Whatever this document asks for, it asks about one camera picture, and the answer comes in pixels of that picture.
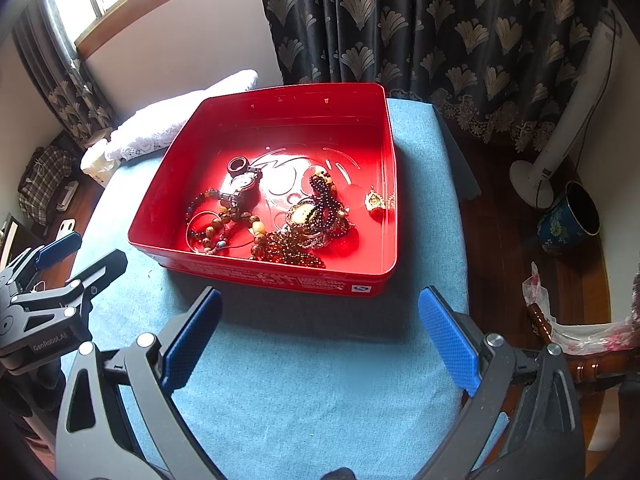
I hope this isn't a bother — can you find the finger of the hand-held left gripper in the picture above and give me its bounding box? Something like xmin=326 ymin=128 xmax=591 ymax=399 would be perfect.
xmin=0 ymin=232 xmax=83 ymax=288
xmin=10 ymin=249 xmax=129 ymax=333

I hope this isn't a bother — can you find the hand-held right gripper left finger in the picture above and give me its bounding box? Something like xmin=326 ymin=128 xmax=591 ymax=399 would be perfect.
xmin=55 ymin=286 xmax=224 ymax=480

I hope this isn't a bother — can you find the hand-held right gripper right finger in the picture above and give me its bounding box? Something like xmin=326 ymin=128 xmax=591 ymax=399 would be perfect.
xmin=417 ymin=285 xmax=586 ymax=480

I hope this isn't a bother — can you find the silver bangle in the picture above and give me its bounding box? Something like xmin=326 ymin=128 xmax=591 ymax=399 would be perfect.
xmin=186 ymin=210 xmax=251 ymax=257

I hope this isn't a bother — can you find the small amber bead bracelet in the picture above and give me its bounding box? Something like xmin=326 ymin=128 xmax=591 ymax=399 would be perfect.
xmin=250 ymin=230 xmax=327 ymax=269

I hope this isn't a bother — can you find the brown wooden bead bracelet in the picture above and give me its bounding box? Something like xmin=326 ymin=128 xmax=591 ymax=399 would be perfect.
xmin=205 ymin=205 xmax=270 ymax=262

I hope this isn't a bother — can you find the red tin box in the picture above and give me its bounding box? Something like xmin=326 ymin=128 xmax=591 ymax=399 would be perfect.
xmin=127 ymin=82 xmax=401 ymax=298

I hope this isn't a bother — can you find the plaid bag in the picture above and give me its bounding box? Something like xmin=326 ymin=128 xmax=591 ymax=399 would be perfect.
xmin=17 ymin=146 xmax=76 ymax=211

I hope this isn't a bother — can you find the crumpled white plastic bag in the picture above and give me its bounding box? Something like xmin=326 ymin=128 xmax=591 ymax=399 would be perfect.
xmin=80 ymin=140 xmax=121 ymax=184

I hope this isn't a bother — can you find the blue table cloth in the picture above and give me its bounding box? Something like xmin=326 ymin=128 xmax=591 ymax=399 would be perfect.
xmin=82 ymin=97 xmax=511 ymax=480

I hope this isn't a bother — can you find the red-spotted plastic bag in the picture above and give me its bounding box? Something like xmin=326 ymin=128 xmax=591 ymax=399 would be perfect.
xmin=522 ymin=261 xmax=633 ymax=356

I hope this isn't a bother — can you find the blue floral enamel pot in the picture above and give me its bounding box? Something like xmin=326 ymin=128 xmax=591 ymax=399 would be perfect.
xmin=536 ymin=181 xmax=601 ymax=258

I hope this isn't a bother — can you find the dark patterned curtain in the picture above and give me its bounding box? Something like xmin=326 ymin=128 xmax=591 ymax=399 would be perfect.
xmin=10 ymin=0 xmax=121 ymax=148
xmin=252 ymin=0 xmax=613 ymax=153

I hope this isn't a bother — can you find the white lace cloth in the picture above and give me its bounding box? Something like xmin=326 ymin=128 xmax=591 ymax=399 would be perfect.
xmin=106 ymin=69 xmax=261 ymax=162

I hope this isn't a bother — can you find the white standing fan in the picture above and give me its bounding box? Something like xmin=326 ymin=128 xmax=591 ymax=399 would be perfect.
xmin=510 ymin=0 xmax=626 ymax=210

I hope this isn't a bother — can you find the multicolour bead bracelet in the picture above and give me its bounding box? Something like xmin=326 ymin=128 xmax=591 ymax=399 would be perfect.
xmin=187 ymin=189 xmax=223 ymax=221

